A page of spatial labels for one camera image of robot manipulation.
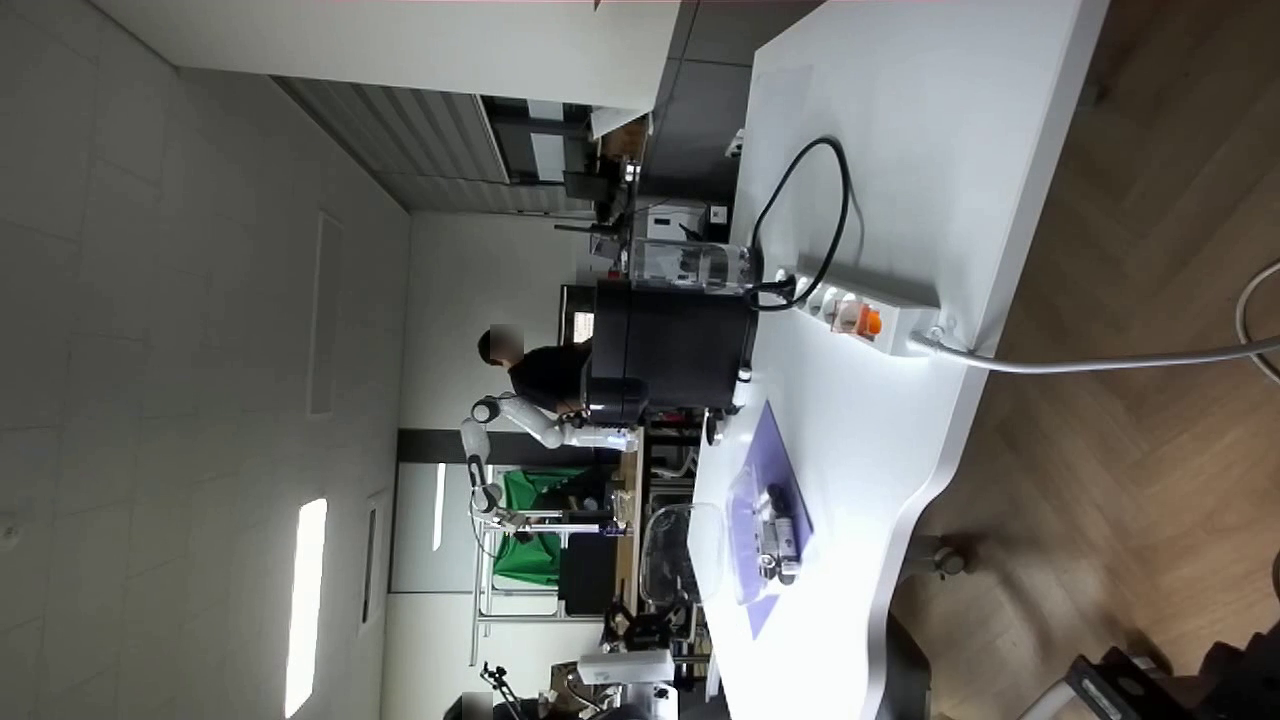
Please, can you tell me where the black coffee machine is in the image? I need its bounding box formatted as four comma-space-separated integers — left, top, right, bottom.
556, 277, 759, 433

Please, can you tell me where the person in black clothes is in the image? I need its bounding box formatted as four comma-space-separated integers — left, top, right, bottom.
474, 325, 601, 420

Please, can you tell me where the purple flat mat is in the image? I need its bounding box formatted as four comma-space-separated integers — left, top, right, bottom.
726, 395, 822, 641

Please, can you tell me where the green cloth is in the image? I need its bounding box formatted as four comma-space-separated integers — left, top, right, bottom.
488, 461, 594, 592

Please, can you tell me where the white power strip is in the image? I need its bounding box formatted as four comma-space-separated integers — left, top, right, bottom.
798, 251, 959, 360

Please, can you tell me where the black plug with cable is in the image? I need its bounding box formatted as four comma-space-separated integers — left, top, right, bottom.
740, 133, 857, 319

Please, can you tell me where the white power cable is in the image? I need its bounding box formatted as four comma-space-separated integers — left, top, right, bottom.
917, 256, 1280, 381

